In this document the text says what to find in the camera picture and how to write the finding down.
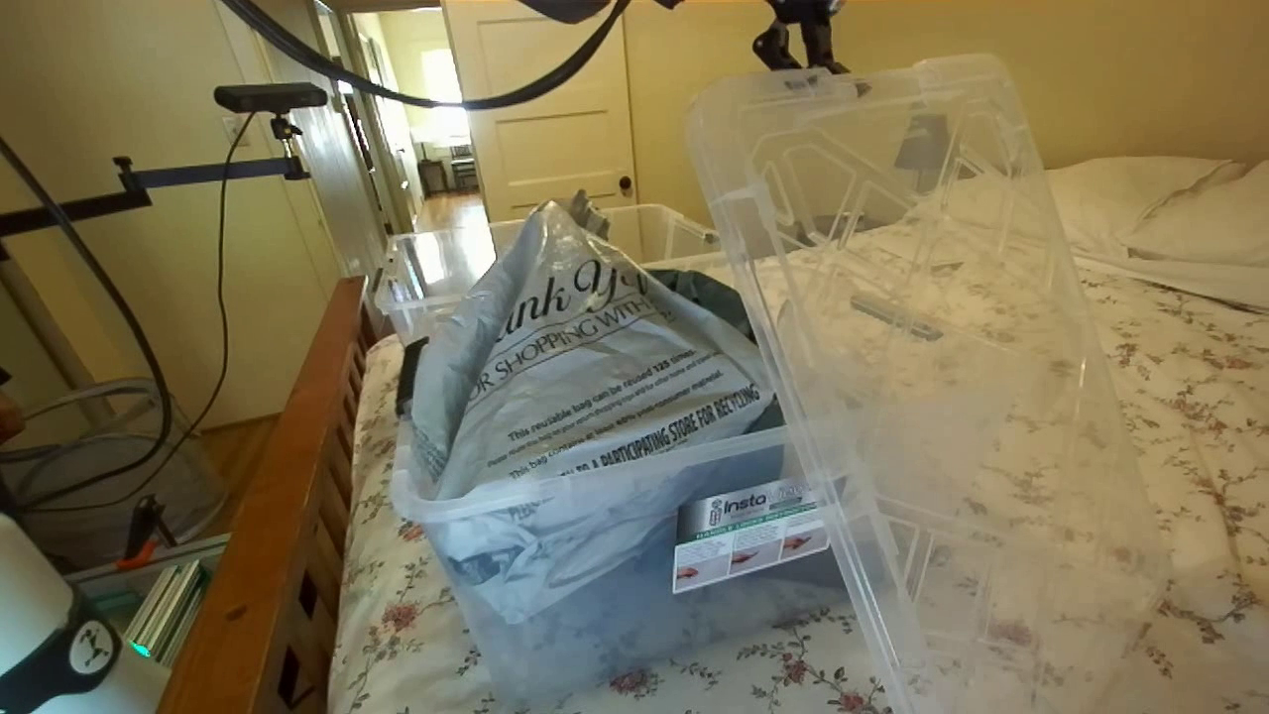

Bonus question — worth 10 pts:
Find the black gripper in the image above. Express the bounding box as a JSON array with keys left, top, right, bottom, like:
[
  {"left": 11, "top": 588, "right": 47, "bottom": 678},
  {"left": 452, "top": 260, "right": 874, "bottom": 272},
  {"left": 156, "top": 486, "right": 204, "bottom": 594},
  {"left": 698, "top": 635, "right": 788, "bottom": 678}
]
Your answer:
[{"left": 749, "top": 0, "right": 853, "bottom": 79}]

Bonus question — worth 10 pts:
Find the grey plastic shopping bag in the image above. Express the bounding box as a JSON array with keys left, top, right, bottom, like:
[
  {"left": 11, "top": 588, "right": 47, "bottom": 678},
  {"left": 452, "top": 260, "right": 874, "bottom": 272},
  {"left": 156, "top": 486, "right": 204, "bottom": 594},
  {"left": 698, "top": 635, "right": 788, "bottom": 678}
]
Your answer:
[{"left": 393, "top": 198, "right": 786, "bottom": 625}]

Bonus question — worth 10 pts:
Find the clear plastic bin lid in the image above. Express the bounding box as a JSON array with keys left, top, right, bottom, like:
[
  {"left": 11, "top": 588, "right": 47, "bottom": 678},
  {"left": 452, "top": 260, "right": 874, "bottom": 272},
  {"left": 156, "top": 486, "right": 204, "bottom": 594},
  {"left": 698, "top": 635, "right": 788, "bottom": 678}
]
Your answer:
[{"left": 682, "top": 47, "right": 1173, "bottom": 714}]

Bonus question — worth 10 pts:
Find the white panel door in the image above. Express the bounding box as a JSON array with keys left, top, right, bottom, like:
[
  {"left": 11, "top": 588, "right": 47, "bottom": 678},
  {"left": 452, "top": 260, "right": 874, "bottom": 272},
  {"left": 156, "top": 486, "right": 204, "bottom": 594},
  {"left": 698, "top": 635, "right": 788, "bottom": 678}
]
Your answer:
[{"left": 439, "top": 0, "right": 637, "bottom": 223}]

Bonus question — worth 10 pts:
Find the white pillow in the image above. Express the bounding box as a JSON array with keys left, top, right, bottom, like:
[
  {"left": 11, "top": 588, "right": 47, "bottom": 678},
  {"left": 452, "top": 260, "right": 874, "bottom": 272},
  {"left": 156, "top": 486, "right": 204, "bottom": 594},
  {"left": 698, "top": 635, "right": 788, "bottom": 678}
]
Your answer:
[
  {"left": 1128, "top": 154, "right": 1269, "bottom": 314},
  {"left": 1049, "top": 154, "right": 1242, "bottom": 260}
]

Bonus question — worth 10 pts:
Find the glossy grey door leaf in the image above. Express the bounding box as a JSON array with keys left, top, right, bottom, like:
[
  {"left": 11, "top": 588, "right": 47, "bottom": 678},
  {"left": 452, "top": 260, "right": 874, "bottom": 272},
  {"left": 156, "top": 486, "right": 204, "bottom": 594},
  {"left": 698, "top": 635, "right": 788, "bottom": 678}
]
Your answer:
[{"left": 271, "top": 0, "right": 393, "bottom": 281}]

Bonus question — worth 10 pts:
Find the white red bin sticker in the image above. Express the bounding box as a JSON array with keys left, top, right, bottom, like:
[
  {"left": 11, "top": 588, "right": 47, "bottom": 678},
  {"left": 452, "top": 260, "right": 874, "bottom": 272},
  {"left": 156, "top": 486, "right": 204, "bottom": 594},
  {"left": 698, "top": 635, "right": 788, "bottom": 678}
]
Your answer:
[{"left": 672, "top": 482, "right": 840, "bottom": 597}]

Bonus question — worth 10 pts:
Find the clear bin with sticker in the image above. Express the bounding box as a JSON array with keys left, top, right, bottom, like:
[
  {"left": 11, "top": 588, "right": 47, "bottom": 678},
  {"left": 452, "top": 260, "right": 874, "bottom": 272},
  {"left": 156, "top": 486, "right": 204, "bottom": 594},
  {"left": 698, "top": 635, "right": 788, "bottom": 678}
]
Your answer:
[{"left": 381, "top": 253, "right": 866, "bottom": 704}]

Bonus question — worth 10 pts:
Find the red black hand tool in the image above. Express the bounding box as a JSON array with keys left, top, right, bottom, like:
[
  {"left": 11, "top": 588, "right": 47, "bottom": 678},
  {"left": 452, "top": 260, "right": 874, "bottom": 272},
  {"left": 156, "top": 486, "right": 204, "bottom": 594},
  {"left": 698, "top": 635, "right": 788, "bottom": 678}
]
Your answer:
[{"left": 114, "top": 490, "right": 179, "bottom": 573}]

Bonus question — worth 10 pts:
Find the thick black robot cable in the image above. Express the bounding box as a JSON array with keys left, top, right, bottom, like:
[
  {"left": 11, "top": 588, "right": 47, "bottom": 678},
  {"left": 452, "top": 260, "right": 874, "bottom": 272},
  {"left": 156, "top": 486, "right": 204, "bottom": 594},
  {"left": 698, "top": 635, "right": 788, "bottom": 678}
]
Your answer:
[{"left": 213, "top": 0, "right": 637, "bottom": 116}]

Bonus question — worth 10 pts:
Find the black stereo camera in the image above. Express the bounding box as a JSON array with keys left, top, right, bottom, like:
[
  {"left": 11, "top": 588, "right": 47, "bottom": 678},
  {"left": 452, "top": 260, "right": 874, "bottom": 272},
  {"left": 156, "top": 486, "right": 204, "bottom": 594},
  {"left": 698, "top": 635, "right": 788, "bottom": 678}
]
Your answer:
[{"left": 209, "top": 79, "right": 331, "bottom": 116}]

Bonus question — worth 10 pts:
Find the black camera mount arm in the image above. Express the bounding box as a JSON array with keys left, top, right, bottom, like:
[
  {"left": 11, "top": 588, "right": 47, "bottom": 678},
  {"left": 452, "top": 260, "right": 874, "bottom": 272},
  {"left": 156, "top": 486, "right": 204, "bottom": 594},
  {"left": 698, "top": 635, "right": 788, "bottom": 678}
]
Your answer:
[{"left": 0, "top": 154, "right": 312, "bottom": 245}]

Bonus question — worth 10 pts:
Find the thin black camera cable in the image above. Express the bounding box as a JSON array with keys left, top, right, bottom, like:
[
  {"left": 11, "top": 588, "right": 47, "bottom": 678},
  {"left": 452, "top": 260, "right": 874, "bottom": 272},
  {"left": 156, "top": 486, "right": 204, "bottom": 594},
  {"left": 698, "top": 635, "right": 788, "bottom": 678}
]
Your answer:
[{"left": 25, "top": 111, "right": 261, "bottom": 512}]

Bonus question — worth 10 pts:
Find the thick black hanging cable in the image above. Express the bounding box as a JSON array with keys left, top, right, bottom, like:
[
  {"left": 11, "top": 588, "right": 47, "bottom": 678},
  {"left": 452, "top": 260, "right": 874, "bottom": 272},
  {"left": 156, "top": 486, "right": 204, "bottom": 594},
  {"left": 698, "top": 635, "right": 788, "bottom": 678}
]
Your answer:
[{"left": 0, "top": 132, "right": 179, "bottom": 515}]

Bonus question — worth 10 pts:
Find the wooden bed frame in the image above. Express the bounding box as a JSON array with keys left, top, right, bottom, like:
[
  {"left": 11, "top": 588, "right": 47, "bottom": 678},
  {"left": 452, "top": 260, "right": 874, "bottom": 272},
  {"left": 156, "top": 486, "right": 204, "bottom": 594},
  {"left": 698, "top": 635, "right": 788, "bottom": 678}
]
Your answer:
[{"left": 156, "top": 272, "right": 381, "bottom": 714}]

